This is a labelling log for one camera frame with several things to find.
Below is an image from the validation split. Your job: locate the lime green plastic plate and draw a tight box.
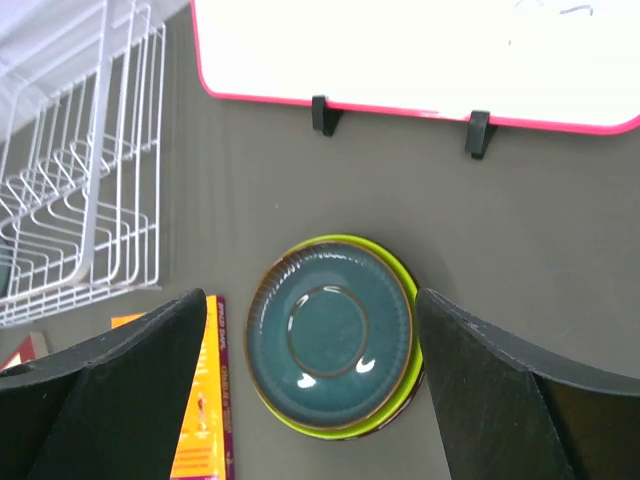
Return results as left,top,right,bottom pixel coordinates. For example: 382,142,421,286
260,234,424,441

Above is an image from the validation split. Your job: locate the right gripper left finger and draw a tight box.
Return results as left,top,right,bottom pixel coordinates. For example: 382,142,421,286
1,289,207,479

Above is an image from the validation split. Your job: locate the orange paperback book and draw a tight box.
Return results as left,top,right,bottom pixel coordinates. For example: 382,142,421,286
110,294,236,480

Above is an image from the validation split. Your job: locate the white wire dish rack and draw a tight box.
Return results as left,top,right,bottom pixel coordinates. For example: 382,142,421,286
1,1,166,328

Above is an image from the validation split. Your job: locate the pink framed whiteboard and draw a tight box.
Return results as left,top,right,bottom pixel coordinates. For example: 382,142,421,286
191,0,639,135

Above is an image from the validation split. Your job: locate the dark green ceramic plate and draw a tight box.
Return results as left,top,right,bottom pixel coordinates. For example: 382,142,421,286
244,242,414,430

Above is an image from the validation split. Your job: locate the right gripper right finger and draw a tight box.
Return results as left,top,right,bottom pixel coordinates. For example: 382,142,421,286
414,289,639,479

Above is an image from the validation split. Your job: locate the black whiteboard stand clip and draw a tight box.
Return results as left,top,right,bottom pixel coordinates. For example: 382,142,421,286
311,95,344,137

